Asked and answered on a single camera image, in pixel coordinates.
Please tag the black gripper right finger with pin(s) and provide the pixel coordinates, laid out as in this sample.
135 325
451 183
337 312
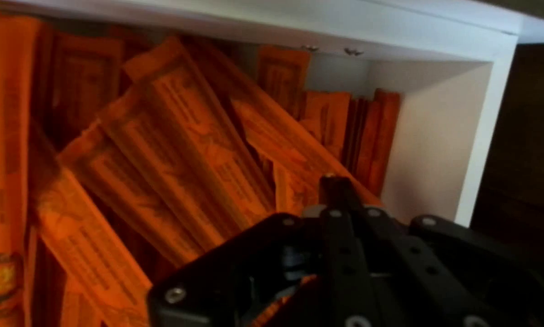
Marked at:
441 272

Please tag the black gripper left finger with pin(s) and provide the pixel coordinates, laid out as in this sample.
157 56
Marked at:
253 259

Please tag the long orange sachet packet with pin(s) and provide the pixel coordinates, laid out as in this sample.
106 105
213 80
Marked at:
282 299

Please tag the white open drawer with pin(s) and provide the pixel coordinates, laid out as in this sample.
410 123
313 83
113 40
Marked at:
431 138

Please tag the dark wooden cabinet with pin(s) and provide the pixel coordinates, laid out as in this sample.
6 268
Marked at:
519 156

